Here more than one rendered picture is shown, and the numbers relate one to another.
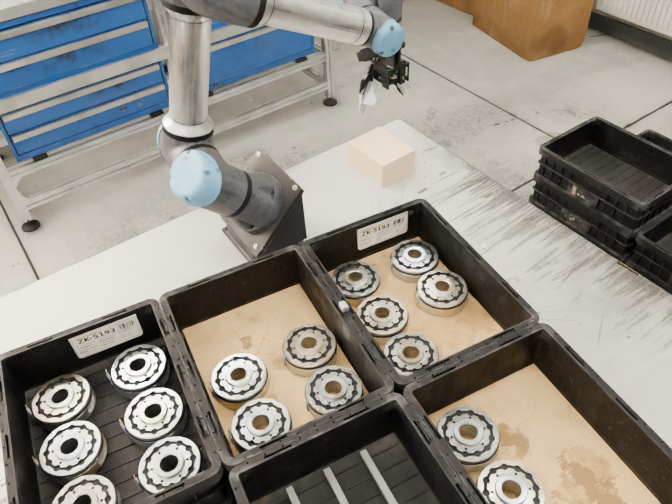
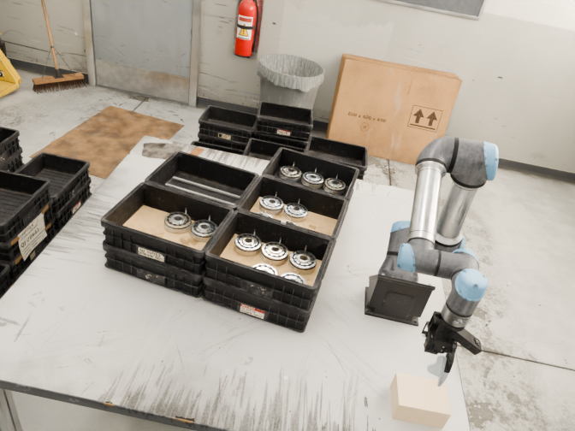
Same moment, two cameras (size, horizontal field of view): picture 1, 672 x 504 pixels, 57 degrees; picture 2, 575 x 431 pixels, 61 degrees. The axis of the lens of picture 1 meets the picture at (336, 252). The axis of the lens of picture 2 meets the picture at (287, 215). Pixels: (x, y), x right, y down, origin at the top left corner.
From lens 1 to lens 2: 2.04 m
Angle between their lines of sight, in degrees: 86
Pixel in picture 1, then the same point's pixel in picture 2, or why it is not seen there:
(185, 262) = not seen: hidden behind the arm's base
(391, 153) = (407, 389)
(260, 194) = (388, 261)
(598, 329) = (181, 356)
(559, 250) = (238, 405)
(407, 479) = not seen: hidden behind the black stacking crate
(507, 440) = (189, 240)
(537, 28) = not seen: outside the picture
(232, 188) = (392, 239)
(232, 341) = (317, 225)
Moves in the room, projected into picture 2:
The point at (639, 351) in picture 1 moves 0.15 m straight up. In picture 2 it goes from (152, 355) to (152, 323)
